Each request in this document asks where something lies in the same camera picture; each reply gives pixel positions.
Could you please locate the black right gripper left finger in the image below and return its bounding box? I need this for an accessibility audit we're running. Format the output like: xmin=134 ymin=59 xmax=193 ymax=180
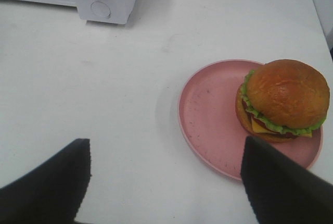
xmin=1 ymin=139 xmax=91 ymax=223

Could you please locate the pink round plate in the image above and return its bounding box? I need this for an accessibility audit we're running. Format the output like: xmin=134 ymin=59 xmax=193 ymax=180
xmin=178 ymin=60 xmax=323 ymax=179

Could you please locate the round door release button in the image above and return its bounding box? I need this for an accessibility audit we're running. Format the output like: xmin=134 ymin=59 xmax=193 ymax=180
xmin=91 ymin=2 xmax=111 ymax=18

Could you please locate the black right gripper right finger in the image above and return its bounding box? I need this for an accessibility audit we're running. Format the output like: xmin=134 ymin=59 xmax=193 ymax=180
xmin=240 ymin=136 xmax=332 ymax=223

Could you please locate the burger with lettuce and cheese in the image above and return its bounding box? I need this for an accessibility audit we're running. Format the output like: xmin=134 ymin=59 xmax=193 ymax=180
xmin=235 ymin=59 xmax=330 ymax=143

